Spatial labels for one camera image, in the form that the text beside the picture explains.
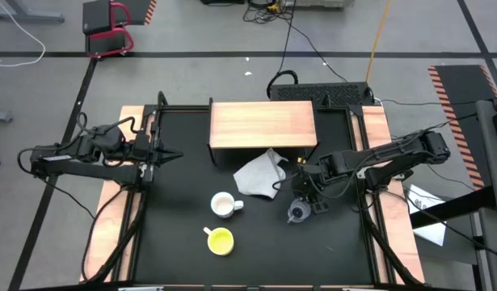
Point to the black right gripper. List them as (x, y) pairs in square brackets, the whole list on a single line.
[(310, 182)]

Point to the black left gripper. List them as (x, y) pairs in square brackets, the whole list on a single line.
[(147, 149)]

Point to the clear glass mug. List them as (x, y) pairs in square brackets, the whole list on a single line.
[(298, 212)]

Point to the red white patterned mug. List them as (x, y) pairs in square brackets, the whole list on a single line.
[(221, 204)]

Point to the yellow mug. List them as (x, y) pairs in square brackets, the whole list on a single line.
[(220, 241)]

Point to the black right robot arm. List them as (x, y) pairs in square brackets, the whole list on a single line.
[(393, 155)]

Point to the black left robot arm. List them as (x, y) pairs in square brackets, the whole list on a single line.
[(90, 171)]

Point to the wooden shelf with black legs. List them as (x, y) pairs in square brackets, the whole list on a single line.
[(264, 125)]

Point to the grey waffle cloth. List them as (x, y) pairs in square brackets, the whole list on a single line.
[(258, 175)]

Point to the black perforated computer case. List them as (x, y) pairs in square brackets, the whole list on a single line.
[(321, 95)]

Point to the white paper sheet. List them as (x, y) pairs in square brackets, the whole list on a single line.
[(424, 234)]

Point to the black slanted beam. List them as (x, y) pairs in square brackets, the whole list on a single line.
[(434, 215)]

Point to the red black step stool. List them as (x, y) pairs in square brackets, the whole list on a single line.
[(106, 36)]

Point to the small black orange-striped panel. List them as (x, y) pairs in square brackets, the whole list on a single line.
[(141, 10)]

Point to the large black orange-striped ramp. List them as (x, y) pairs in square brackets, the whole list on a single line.
[(462, 105)]

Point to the grey flat device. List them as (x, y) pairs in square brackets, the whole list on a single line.
[(321, 3)]

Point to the grey table leg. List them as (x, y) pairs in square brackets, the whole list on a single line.
[(30, 17)]

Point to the black aluminium table frame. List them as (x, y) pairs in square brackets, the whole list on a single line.
[(183, 108)]

